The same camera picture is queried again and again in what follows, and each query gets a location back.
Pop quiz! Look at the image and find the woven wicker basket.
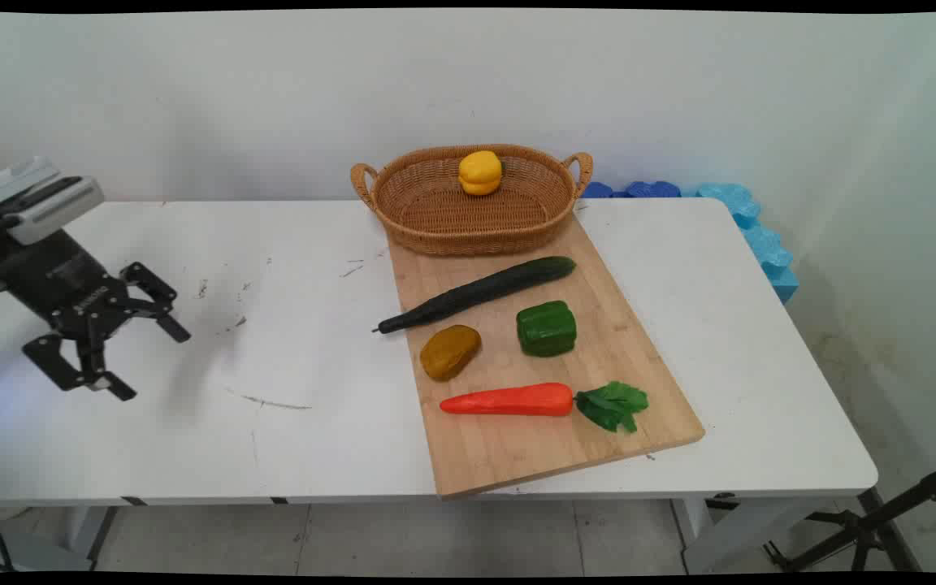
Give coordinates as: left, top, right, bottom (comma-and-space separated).
350, 144, 594, 258

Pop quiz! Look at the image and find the dark blue foam piece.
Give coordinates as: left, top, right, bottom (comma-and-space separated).
580, 180, 683, 200

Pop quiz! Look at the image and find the yellow toy bell pepper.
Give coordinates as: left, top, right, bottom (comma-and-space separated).
458, 150, 505, 197

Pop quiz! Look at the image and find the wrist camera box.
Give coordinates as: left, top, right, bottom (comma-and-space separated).
3, 175, 106, 247

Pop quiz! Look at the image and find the green toy bell pepper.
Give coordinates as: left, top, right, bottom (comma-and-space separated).
516, 300, 579, 358

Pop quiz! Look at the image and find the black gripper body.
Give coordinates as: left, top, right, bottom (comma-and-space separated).
0, 229, 131, 336

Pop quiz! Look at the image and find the brown toy potato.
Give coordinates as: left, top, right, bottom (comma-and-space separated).
419, 324, 483, 383

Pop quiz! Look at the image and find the dark green toy cucumber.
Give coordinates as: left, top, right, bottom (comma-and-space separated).
371, 256, 578, 336

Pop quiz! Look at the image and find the white table leg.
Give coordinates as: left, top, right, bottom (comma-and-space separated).
62, 505, 121, 570
669, 496, 806, 574

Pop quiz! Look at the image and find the orange toy carrot with leaves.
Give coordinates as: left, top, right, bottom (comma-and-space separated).
439, 380, 650, 435

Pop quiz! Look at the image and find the black tripod stand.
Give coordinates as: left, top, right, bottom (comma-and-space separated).
708, 459, 936, 574

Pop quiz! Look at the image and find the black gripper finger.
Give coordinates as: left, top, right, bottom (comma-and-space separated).
118, 261, 192, 344
22, 324, 138, 402

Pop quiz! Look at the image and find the light blue foam piece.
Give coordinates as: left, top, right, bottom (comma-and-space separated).
695, 183, 801, 305

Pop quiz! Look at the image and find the wooden cutting board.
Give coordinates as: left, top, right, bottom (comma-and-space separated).
387, 213, 707, 500

